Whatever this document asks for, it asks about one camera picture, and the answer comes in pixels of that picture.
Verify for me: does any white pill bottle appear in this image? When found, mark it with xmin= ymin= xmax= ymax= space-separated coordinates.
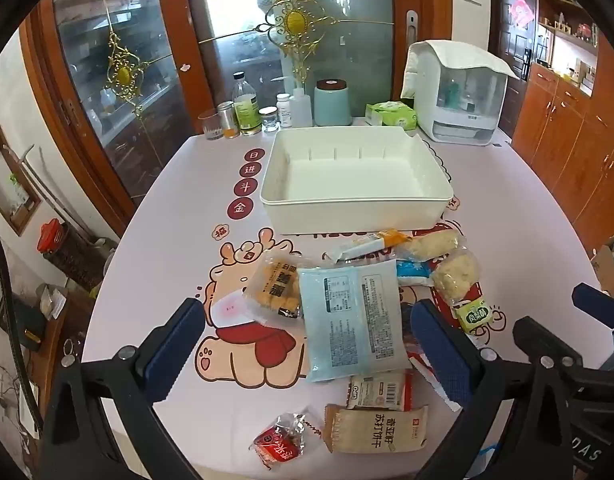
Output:
xmin=276 ymin=93 xmax=294 ymax=128

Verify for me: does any clear red candy packet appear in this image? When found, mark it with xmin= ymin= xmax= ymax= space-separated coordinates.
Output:
xmin=249 ymin=412 xmax=322 ymax=471

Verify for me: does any white cloth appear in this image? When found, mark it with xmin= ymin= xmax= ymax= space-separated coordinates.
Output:
xmin=400 ymin=39 xmax=522 ymax=101

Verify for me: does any white countertop appliance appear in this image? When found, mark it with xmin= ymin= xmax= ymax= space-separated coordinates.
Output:
xmin=409 ymin=40 xmax=508 ymax=147

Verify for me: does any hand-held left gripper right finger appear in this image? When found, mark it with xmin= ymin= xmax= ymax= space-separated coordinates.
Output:
xmin=409 ymin=299 xmax=575 ymax=480

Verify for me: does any white red barcode packet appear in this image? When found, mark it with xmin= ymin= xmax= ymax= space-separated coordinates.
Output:
xmin=346 ymin=371 xmax=412 ymax=410

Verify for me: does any large light blue packet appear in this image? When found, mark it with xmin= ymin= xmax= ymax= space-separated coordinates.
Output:
xmin=297 ymin=259 xmax=412 ymax=383

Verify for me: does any white orange stick packet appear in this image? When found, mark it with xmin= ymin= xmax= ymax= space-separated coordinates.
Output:
xmin=332 ymin=228 xmax=412 ymax=263

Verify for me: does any glass bottle with green label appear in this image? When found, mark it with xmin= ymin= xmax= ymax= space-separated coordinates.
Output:
xmin=232 ymin=71 xmax=262 ymax=136

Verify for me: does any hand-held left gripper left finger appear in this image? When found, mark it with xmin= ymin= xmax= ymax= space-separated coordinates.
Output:
xmin=37 ymin=297 xmax=208 ymax=480

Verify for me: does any red white striped packet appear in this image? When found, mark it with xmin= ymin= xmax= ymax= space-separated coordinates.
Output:
xmin=406 ymin=342 xmax=462 ymax=413

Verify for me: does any beige cracker packet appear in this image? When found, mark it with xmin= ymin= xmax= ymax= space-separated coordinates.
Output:
xmin=323 ymin=404 xmax=430 ymax=456

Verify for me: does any wood framed glass door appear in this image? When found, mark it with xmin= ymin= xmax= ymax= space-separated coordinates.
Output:
xmin=22 ymin=0 xmax=458 ymax=236

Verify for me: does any wooden cabinet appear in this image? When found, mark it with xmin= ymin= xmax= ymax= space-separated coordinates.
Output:
xmin=512 ymin=0 xmax=614 ymax=256

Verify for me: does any clear drinking glass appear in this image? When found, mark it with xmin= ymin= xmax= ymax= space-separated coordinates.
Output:
xmin=198 ymin=109 xmax=224 ymax=142

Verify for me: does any teal canister with brown lid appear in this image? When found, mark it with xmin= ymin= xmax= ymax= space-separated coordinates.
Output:
xmin=314 ymin=79 xmax=354 ymax=127

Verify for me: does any green tissue pack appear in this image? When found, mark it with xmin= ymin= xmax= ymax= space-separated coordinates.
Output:
xmin=364 ymin=101 xmax=418 ymax=131

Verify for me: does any white plastic bin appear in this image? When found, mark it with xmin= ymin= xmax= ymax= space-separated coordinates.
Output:
xmin=259 ymin=126 xmax=455 ymax=235

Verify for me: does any cardboard box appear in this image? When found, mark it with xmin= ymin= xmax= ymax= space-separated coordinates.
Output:
xmin=589 ymin=245 xmax=614 ymax=296

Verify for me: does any dark wooden door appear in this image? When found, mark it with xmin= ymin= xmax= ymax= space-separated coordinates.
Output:
xmin=489 ymin=0 xmax=535 ymax=96

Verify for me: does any white plastic bottle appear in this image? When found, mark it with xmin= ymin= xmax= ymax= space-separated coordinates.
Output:
xmin=290 ymin=87 xmax=314 ymax=128

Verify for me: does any metal can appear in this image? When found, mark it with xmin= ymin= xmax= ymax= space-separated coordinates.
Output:
xmin=217 ymin=101 xmax=240 ymax=139

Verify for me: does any orange biscuit snack packet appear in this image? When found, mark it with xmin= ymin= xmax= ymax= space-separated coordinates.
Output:
xmin=243 ymin=250 xmax=302 ymax=326

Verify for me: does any clear bag of rice cakes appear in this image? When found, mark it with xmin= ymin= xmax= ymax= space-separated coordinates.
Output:
xmin=429 ymin=250 xmax=482 ymax=306
xmin=402 ymin=230 xmax=468 ymax=261

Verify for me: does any green pastry packet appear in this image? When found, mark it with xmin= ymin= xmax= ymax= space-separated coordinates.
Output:
xmin=454 ymin=296 xmax=494 ymax=336

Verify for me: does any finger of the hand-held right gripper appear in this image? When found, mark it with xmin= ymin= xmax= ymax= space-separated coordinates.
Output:
xmin=513 ymin=316 xmax=612 ymax=386
xmin=572 ymin=282 xmax=614 ymax=331

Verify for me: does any large gold door ornament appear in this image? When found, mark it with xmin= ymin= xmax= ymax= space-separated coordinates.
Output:
xmin=254 ymin=0 xmax=338 ymax=86

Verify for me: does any small blue snack packet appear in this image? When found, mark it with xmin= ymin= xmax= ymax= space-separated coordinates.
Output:
xmin=396 ymin=259 xmax=435 ymax=287

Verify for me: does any black cable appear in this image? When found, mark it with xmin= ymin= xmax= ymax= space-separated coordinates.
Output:
xmin=0 ymin=220 xmax=42 ymax=431

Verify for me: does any small gold door ornament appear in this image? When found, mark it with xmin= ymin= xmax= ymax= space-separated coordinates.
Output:
xmin=89 ymin=0 xmax=152 ymax=121

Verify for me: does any red paper door decoration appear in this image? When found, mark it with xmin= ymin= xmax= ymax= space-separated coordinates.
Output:
xmin=509 ymin=0 xmax=534 ymax=26

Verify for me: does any jar with red lid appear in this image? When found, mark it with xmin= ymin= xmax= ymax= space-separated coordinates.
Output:
xmin=37 ymin=219 xmax=105 ymax=291

